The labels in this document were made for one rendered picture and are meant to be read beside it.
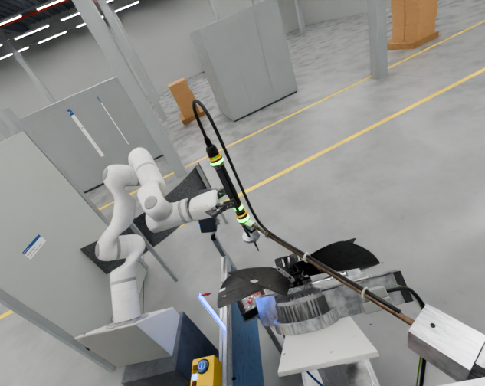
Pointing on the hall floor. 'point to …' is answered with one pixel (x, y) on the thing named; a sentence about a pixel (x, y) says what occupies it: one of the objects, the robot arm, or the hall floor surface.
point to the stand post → (334, 375)
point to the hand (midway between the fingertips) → (232, 195)
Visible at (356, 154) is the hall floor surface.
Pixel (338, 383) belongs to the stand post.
